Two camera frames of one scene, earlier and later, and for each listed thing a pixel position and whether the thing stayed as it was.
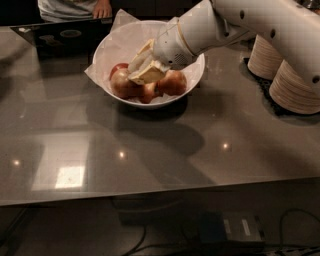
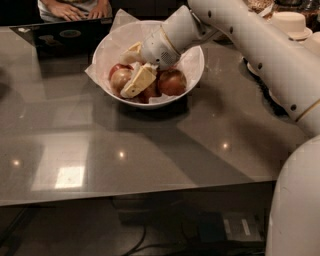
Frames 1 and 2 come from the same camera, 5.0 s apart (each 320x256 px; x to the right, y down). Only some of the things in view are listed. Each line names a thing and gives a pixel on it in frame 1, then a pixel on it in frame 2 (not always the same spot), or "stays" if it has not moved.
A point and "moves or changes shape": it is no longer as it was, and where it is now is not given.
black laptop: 69,40 stays
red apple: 119,74 stays
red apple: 132,90 moves or changes shape
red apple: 172,83 stays
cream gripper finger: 141,60 → 132,55
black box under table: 218,227 stays
